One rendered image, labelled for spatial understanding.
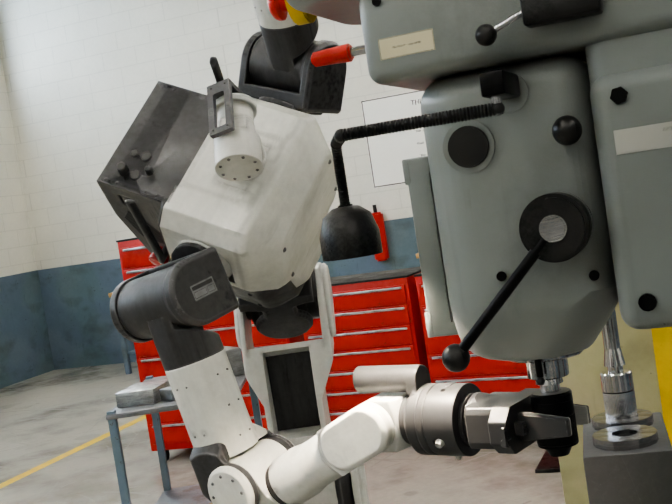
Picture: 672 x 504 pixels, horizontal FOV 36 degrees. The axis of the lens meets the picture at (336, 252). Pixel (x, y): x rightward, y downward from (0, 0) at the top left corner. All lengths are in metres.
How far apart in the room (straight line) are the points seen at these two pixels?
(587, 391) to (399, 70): 1.99
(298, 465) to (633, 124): 0.65
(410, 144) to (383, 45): 9.50
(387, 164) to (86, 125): 3.62
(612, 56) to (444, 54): 0.17
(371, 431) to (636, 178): 0.46
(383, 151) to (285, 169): 9.17
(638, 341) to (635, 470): 1.48
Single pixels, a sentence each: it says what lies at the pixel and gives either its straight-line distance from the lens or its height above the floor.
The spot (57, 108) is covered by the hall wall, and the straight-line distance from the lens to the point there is 12.48.
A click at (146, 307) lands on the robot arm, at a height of 1.41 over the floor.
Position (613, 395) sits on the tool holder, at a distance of 1.61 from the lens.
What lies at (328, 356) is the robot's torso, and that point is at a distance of 1.83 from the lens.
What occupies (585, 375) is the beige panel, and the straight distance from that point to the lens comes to 2.99.
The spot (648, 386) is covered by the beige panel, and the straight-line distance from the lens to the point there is 2.98.
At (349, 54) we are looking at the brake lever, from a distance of 1.35.
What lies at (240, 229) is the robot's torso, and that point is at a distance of 1.48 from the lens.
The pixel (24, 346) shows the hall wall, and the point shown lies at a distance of 12.44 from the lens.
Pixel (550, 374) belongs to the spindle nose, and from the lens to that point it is 1.20.
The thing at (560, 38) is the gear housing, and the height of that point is 1.64.
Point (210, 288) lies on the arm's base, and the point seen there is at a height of 1.42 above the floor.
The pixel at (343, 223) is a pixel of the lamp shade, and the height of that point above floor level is 1.49.
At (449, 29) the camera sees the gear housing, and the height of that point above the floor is 1.67.
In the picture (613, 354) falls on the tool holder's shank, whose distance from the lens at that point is 1.61.
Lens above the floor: 1.52
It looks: 3 degrees down
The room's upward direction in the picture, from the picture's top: 9 degrees counter-clockwise
